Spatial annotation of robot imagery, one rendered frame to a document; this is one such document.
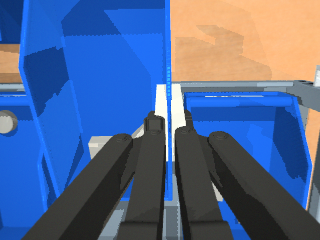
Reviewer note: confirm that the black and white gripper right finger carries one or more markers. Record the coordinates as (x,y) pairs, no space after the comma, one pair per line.
(263,207)

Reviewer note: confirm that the blue open-front bin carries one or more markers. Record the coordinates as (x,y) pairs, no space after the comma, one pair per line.
(26,188)
(11,16)
(269,127)
(91,68)

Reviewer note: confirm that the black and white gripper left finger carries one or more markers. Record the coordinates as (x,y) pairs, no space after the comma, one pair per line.
(83,209)

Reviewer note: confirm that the grey round disc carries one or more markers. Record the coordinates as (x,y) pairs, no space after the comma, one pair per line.
(8,121)

